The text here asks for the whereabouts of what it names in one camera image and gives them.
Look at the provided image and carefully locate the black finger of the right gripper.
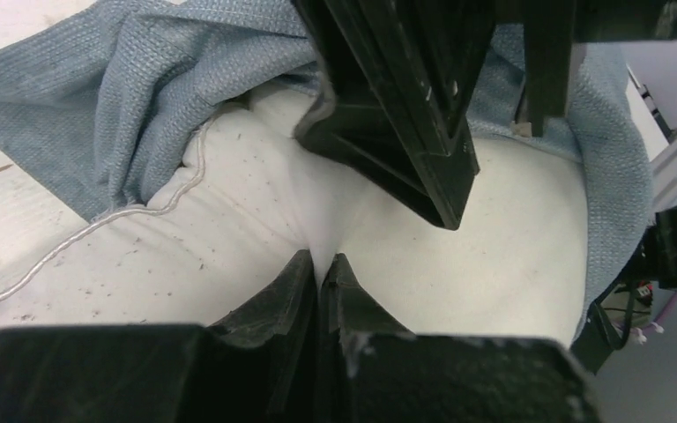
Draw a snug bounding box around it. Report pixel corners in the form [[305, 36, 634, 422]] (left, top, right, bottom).
[[294, 1, 495, 230]]

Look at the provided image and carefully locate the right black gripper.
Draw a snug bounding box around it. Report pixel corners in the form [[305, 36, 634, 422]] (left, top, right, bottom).
[[495, 0, 677, 137]]

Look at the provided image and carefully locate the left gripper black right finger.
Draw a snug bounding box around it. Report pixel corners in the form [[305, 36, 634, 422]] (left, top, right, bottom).
[[321, 254, 601, 422]]

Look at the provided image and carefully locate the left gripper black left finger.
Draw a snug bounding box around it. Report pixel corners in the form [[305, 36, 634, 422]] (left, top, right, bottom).
[[0, 250, 316, 422]]

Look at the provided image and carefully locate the white pillow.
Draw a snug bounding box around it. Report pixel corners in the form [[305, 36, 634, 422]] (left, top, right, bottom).
[[0, 84, 587, 345]]

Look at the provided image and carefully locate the patchwork green beige pillowcase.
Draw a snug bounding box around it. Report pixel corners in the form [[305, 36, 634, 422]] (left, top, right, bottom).
[[0, 1, 652, 343]]

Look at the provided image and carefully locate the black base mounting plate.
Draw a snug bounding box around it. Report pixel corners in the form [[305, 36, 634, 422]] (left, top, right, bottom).
[[569, 280, 640, 375]]

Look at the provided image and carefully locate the aluminium frame rail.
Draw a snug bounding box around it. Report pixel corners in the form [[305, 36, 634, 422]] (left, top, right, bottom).
[[626, 72, 677, 212]]

